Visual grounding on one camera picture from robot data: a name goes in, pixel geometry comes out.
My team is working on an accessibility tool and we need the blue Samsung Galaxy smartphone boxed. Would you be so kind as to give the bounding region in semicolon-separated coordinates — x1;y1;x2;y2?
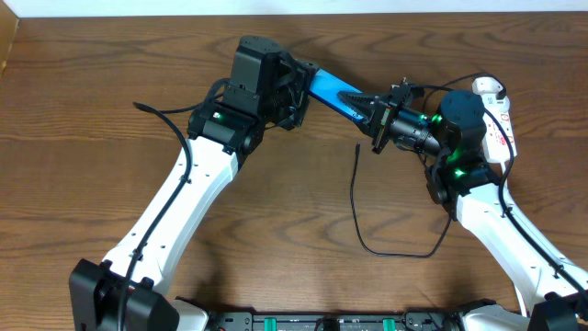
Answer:
309;69;367;123

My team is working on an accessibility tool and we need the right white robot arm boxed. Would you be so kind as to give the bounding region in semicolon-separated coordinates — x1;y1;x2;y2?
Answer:
325;74;587;330

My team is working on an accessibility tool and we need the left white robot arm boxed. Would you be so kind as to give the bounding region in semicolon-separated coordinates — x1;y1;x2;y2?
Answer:
69;36;318;330

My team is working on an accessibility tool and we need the black USB charging cable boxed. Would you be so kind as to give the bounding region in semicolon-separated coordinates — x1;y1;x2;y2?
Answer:
349;72;508;259

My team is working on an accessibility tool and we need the white USB charger plug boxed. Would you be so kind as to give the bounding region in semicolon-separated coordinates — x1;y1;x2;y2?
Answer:
472;76;506;104

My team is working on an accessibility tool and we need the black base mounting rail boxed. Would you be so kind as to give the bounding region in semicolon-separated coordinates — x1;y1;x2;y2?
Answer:
204;312;463;331

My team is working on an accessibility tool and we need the cardboard box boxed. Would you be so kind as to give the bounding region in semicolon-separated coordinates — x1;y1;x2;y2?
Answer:
0;0;20;74

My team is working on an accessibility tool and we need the white power strip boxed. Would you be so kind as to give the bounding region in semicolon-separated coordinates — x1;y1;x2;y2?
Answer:
481;94;516;164

